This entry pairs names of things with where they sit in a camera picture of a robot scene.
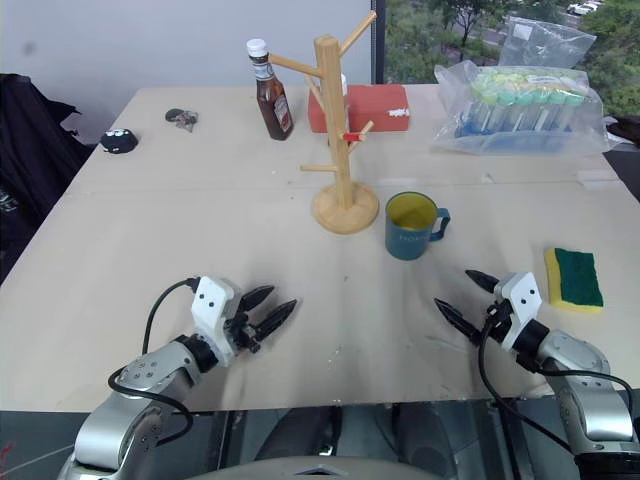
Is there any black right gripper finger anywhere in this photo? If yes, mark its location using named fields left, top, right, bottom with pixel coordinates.
left=465, top=269, right=502, bottom=295
left=433, top=297, right=490, bottom=347

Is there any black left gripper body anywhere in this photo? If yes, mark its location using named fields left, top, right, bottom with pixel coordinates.
left=225, top=294, right=264, bottom=355

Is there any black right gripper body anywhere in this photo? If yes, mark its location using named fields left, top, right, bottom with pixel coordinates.
left=482, top=293, right=515, bottom=347

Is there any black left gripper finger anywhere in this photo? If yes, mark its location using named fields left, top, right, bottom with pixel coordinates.
left=241, top=284, right=277, bottom=314
left=248, top=298, right=299, bottom=346

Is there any wooden mug tree stand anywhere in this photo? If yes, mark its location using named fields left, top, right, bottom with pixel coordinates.
left=269, top=10, right=382, bottom=235

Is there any blue mug with yellow inside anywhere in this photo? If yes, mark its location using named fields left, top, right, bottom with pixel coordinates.
left=384, top=192, right=452, bottom=262

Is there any yellow and green sponge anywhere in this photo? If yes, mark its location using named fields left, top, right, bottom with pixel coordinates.
left=543, top=246, right=605, bottom=316

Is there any plastic bag of capped tubes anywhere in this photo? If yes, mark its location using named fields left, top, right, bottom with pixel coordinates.
left=432, top=61, right=613, bottom=157

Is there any ketchup bottle with white cap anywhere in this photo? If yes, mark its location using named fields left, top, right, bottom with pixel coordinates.
left=245, top=38, right=295, bottom=142

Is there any small dark crumpled object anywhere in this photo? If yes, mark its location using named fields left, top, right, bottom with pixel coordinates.
left=164, top=107, right=200, bottom=132

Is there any red rectangular block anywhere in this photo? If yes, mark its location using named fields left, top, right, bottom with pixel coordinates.
left=307, top=84, right=412, bottom=134

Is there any small black toy with eyes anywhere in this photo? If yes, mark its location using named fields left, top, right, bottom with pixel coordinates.
left=99, top=129, right=138, bottom=155

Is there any empty clear plastic bag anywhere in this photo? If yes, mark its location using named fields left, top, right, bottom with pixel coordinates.
left=498, top=15, right=598, bottom=71

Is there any black cloth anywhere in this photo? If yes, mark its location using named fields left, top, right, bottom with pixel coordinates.
left=0, top=73, right=96, bottom=287

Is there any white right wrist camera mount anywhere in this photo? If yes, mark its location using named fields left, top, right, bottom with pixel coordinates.
left=493, top=272, right=544, bottom=352

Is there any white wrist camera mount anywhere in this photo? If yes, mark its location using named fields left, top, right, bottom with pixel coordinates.
left=191, top=276, right=245, bottom=365
left=493, top=272, right=544, bottom=352

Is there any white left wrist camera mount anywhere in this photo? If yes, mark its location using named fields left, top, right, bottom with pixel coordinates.
left=191, top=276, right=245, bottom=365

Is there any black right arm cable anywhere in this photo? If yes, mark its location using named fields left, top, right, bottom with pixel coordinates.
left=477, top=305, right=636, bottom=457

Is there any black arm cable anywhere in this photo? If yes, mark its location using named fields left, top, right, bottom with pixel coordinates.
left=477, top=305, right=636, bottom=457
left=107, top=277, right=201, bottom=447

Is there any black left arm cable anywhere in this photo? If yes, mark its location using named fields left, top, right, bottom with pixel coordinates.
left=107, top=277, right=201, bottom=447

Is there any black window frame post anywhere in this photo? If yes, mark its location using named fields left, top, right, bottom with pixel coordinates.
left=373, top=0, right=388, bottom=86

